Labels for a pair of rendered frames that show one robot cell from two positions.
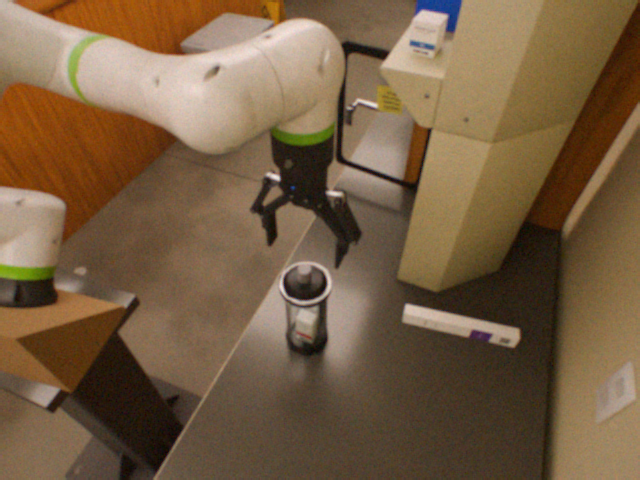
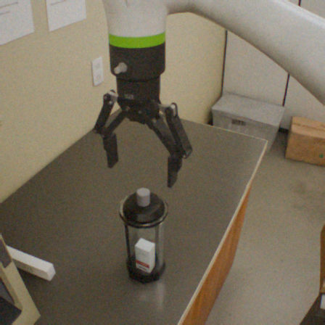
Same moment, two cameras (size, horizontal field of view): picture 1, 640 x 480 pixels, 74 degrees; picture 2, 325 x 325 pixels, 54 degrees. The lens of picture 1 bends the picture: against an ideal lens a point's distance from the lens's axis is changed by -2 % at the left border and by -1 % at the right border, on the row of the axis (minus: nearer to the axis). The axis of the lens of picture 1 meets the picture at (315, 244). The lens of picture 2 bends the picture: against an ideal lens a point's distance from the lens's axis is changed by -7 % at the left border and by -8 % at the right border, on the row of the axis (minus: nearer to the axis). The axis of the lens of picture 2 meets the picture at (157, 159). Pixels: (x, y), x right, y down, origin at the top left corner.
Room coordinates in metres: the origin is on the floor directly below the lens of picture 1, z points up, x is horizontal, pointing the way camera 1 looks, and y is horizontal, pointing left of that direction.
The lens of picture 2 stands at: (1.06, 0.09, 1.68)
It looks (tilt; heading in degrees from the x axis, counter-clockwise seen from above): 36 degrees down; 184
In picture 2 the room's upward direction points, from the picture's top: straight up
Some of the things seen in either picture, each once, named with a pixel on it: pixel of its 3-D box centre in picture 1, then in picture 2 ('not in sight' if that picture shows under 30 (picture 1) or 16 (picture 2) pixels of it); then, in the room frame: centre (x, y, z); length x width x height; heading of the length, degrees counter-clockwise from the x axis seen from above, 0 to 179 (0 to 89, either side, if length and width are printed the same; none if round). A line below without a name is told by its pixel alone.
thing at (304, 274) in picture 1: (305, 278); (143, 203); (0.52, 0.02, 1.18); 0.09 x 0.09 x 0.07
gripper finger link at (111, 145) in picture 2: (339, 250); (112, 150); (0.49, -0.04, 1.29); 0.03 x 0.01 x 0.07; 157
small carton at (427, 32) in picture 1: (427, 34); not in sight; (0.81, -0.21, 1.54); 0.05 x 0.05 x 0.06; 61
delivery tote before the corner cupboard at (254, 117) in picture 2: not in sight; (247, 122); (-1.67, 0.73, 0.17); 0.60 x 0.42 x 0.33; 65
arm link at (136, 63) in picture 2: (304, 142); (136, 57); (0.52, 0.02, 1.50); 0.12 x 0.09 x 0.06; 157
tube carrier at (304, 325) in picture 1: (306, 310); (144, 239); (0.52, 0.02, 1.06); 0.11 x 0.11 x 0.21
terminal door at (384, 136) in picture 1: (384, 122); not in sight; (1.07, -0.20, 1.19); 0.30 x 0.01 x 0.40; 59
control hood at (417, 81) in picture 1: (426, 62); not in sight; (0.86, -0.23, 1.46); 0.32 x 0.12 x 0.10; 157
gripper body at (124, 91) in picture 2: (303, 182); (138, 97); (0.52, 0.02, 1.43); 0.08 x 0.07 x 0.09; 67
